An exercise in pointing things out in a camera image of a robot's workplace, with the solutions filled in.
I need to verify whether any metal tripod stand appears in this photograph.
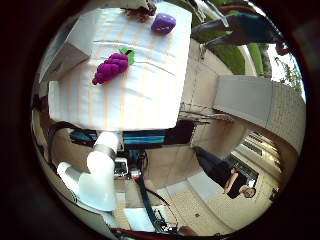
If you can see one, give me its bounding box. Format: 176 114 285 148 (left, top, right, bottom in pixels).
189 0 232 28

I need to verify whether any metal grate bench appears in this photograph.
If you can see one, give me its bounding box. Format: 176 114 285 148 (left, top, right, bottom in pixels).
179 105 235 125

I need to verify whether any small grey control box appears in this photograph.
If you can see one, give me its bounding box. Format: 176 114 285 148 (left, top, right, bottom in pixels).
114 157 130 178

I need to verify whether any white orange striped tablecloth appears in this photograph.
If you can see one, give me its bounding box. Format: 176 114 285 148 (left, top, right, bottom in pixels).
48 1 194 132

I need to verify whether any leopard print plush toy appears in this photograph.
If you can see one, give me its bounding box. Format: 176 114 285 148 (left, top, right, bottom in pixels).
124 0 158 22

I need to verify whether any person in blue top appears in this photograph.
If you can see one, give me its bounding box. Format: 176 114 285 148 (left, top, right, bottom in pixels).
191 9 292 56

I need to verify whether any person in black clothes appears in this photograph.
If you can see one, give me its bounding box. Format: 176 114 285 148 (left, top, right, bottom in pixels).
193 145 258 200

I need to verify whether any black cable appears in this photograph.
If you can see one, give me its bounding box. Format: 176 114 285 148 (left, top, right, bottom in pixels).
135 173 169 232

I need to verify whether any purple cube plush toy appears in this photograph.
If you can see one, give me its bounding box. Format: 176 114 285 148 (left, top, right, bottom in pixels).
150 12 177 35

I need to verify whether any white container box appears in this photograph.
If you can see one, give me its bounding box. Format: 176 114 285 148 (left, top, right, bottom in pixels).
39 15 93 83

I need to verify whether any purple grape plush toy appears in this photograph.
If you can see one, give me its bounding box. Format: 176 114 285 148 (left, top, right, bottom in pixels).
91 47 136 86

